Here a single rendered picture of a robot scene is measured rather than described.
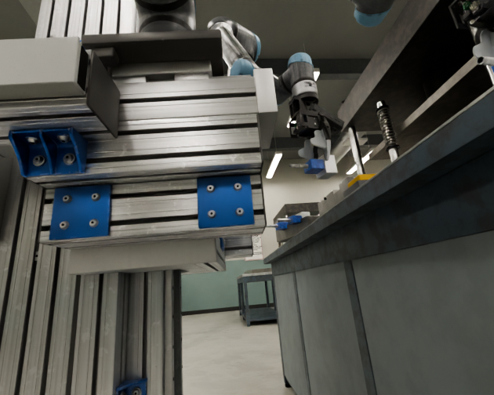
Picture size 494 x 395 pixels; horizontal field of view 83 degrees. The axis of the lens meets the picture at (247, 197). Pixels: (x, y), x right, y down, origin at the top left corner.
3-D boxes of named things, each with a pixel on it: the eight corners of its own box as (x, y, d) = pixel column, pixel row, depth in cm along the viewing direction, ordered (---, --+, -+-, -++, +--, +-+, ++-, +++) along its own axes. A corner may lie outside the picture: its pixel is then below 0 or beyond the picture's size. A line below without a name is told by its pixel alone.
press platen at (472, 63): (495, 48, 118) (491, 39, 119) (368, 160, 223) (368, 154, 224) (639, 46, 124) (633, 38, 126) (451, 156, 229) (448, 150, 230)
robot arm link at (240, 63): (205, 0, 107) (250, 57, 78) (229, 15, 114) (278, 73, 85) (192, 30, 113) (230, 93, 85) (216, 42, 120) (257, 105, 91)
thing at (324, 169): (295, 171, 73) (292, 152, 74) (286, 178, 77) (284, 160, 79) (337, 172, 77) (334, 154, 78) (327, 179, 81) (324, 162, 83)
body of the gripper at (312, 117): (290, 140, 83) (285, 106, 87) (315, 143, 86) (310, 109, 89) (303, 127, 76) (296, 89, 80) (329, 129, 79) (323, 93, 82)
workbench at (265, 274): (246, 327, 435) (241, 268, 461) (238, 315, 615) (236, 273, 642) (290, 322, 443) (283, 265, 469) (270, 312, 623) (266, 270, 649)
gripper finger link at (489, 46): (467, 81, 50) (463, 31, 50) (493, 84, 51) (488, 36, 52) (486, 72, 47) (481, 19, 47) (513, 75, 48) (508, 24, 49)
